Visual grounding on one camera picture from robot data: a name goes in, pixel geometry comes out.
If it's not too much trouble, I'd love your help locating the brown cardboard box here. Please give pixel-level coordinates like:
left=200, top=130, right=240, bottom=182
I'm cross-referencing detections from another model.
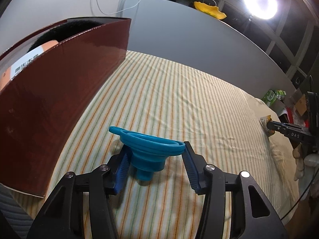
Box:
left=295, top=94, right=307, bottom=116

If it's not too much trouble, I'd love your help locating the gloved right hand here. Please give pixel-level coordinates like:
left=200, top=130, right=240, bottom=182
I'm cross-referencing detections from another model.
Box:
left=292, top=144, right=318, bottom=194

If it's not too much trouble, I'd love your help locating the orange white tissue pack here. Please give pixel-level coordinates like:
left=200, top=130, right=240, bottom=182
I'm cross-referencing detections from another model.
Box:
left=1, top=40, right=58, bottom=90

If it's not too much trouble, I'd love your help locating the green white paper bag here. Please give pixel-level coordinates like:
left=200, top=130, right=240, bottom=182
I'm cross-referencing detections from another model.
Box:
left=262, top=90, right=286, bottom=107

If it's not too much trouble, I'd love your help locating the ring light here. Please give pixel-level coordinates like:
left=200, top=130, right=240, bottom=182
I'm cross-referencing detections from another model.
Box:
left=243, top=0, right=278, bottom=20

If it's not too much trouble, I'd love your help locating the teal silicone funnel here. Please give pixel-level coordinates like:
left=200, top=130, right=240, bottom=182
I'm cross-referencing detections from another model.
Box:
left=109, top=126, right=185, bottom=181

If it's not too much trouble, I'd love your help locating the dark red cardboard box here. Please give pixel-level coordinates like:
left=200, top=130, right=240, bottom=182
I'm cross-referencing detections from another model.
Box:
left=1, top=17, right=131, bottom=197

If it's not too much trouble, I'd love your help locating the yellow fruit bowl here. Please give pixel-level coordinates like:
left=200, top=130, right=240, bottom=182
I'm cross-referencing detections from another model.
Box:
left=194, top=2, right=226, bottom=20

